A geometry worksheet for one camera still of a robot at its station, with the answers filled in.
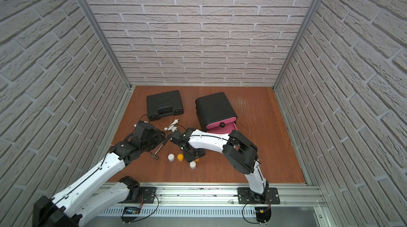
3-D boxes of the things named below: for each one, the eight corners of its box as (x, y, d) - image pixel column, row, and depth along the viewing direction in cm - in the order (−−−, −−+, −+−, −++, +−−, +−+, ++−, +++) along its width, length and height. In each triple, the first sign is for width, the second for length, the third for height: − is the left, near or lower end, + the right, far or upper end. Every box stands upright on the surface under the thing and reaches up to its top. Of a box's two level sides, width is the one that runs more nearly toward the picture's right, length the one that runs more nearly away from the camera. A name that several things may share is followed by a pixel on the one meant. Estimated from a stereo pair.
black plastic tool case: (150, 122, 101) (148, 118, 96) (148, 100, 112) (146, 95, 108) (184, 114, 105) (183, 109, 101) (179, 93, 117) (178, 88, 113)
